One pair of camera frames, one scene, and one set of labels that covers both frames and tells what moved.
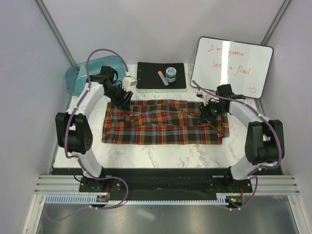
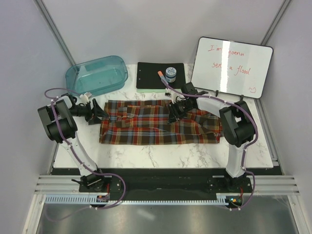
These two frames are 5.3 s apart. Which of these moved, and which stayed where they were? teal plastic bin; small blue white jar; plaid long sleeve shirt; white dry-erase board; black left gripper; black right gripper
Moved: black left gripper; black right gripper
Stayed: white dry-erase board; plaid long sleeve shirt; teal plastic bin; small blue white jar
